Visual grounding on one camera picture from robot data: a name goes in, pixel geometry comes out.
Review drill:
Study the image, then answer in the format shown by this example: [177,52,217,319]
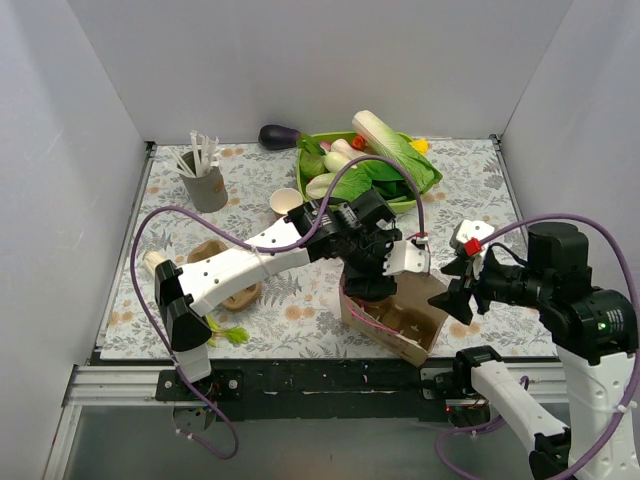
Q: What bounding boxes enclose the brown cardboard cup carrier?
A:
[187,240,262,312]

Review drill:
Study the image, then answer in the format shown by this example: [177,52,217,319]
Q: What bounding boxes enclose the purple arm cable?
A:
[128,155,429,460]
[434,213,640,480]

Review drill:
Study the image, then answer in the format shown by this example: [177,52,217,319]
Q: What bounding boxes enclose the grey straw holder cup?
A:
[180,166,228,213]

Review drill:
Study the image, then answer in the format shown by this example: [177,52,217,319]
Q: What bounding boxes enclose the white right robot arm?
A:
[429,215,639,479]

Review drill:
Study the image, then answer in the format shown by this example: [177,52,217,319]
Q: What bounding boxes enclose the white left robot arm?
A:
[155,190,403,400]

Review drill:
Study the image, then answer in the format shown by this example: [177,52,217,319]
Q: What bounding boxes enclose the aluminium frame rail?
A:
[63,362,568,406]

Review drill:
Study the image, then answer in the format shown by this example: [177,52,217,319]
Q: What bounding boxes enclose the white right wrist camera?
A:
[449,219,495,258]

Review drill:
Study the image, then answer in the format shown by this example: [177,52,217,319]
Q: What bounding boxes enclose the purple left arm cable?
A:
[128,155,429,460]

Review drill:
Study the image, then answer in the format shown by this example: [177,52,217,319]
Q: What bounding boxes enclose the pink paper cake bag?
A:
[340,273,448,367]

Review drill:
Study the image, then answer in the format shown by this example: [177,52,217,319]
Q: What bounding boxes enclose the green plastic vegetable tray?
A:
[297,131,416,213]

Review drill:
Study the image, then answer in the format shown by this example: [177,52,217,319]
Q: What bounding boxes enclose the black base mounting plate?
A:
[155,359,493,427]

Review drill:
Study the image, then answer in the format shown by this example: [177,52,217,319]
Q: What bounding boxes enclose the bok choy middle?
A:
[323,138,406,182]

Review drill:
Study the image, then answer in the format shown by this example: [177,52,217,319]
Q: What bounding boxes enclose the bok choy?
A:
[323,138,406,182]
[305,168,372,201]

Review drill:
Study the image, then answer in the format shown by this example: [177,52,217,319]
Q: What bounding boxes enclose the purple eggplant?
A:
[258,124,301,151]

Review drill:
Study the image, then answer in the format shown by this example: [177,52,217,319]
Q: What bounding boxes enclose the green celery stalks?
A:
[206,315,250,347]

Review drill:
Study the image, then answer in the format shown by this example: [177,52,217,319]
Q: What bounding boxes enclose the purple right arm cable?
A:
[434,213,640,480]

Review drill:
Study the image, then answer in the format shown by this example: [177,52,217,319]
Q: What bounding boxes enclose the yellow vegetable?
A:
[410,139,429,155]

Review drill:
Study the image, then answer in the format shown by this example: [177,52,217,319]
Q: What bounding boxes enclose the bok choy front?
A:
[305,168,372,201]

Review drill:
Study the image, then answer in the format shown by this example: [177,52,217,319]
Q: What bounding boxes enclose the napa cabbage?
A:
[352,110,442,193]

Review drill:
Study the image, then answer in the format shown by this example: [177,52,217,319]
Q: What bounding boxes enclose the red pepper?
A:
[351,135,366,151]

